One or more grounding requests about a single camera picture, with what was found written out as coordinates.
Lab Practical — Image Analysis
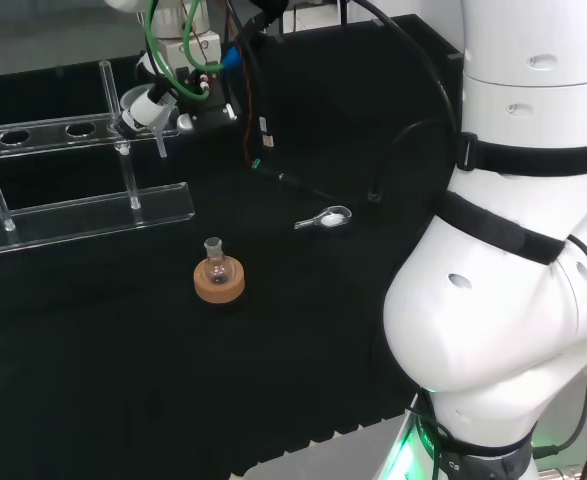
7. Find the red-black cable with green connector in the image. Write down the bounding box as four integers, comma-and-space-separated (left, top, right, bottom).
222, 0, 389, 204

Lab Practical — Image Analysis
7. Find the small round-bottom glass flask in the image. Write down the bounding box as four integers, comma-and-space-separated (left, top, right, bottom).
202, 236, 236, 287

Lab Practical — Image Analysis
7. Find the thick black cable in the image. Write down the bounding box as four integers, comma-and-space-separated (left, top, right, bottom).
352, 0, 462, 204

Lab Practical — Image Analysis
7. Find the clear acrylic funnel stand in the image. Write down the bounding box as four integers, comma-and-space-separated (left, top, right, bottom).
0, 59, 197, 261

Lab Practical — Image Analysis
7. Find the translucent plastic funnel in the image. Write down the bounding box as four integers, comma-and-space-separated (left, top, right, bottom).
119, 84, 180, 159

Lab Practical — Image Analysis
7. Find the black arm base cable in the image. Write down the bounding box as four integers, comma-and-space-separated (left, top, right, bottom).
531, 357, 587, 460

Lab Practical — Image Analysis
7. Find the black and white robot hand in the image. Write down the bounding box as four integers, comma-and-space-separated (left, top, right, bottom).
115, 32, 242, 139

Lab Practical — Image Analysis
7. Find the blue cable connector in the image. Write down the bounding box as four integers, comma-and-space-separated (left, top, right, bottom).
221, 44, 242, 72

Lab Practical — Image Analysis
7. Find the black bench cloth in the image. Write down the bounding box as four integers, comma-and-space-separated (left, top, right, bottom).
0, 13, 467, 479

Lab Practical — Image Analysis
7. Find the cork ring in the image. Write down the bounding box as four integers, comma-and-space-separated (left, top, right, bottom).
193, 259, 247, 304

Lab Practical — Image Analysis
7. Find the black USB cable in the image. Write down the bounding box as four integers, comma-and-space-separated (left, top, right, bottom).
225, 0, 278, 150

